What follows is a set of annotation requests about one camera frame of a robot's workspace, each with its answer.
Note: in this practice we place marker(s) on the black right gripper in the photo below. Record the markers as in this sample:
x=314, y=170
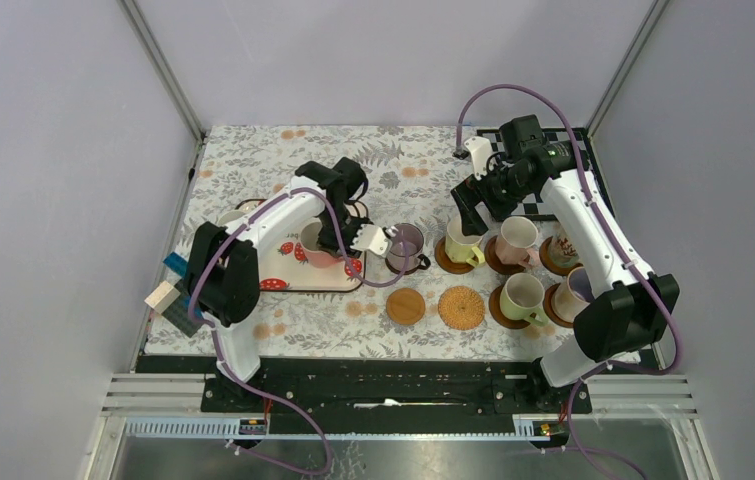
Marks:
x=470, y=193

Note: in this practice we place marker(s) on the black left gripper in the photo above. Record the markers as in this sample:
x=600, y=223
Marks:
x=347, y=242

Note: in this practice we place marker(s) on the black white chessboard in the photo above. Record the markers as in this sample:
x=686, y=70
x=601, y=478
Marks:
x=532, y=206

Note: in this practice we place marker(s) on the white cup pink front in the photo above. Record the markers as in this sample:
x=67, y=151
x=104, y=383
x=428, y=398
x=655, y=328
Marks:
x=515, y=243

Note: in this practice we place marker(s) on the purple cup dark handle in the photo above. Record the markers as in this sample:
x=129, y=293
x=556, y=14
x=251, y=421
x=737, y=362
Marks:
x=409, y=242

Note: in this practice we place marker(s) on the white cup yellow handle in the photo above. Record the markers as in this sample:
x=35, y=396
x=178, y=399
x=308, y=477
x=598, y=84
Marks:
x=461, y=248

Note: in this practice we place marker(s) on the cream tray with black rim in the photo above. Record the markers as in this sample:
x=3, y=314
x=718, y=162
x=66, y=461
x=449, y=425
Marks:
x=283, y=267

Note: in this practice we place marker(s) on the large cream cup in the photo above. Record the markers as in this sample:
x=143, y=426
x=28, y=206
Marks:
x=561, y=251

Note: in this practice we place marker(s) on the light bamboo coaster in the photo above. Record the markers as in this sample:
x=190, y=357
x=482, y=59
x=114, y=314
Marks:
x=405, y=306

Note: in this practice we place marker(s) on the white cup green body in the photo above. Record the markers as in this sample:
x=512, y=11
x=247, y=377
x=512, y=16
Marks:
x=522, y=299

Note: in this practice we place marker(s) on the brown ridged wooden coaster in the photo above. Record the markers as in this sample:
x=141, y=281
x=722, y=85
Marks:
x=497, y=314

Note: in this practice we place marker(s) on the woven rattan coaster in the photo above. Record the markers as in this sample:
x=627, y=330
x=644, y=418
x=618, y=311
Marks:
x=461, y=308

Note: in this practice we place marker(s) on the lilac cup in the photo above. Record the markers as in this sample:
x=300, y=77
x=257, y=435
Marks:
x=573, y=295

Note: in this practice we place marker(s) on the white cup pink handle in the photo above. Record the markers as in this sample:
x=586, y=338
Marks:
x=315, y=256

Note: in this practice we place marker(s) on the dark walnut coaster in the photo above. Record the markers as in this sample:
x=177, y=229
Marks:
x=411, y=265

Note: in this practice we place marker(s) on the white cup blue handle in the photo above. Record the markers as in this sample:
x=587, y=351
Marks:
x=231, y=218

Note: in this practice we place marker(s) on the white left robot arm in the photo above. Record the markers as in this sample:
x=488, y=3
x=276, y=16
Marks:
x=223, y=275

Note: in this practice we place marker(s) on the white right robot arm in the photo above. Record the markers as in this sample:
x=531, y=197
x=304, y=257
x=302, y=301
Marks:
x=630, y=303

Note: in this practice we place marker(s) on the floral tablecloth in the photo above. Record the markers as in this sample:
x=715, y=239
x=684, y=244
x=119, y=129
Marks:
x=411, y=171

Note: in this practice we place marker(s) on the blue block puzzle box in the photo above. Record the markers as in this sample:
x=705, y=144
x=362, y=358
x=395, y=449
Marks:
x=177, y=312

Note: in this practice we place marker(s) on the wooden block pieces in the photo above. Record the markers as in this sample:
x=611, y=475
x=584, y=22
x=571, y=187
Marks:
x=162, y=297

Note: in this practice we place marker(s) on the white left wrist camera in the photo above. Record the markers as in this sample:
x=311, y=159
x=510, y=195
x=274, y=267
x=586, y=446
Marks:
x=374, y=239

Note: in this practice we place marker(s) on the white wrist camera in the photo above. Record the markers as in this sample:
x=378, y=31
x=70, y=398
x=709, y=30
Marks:
x=478, y=149
x=374, y=239

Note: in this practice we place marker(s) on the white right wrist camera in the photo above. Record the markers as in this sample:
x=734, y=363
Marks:
x=478, y=149

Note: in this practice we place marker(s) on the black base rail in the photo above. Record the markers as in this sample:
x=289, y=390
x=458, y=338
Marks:
x=297, y=396

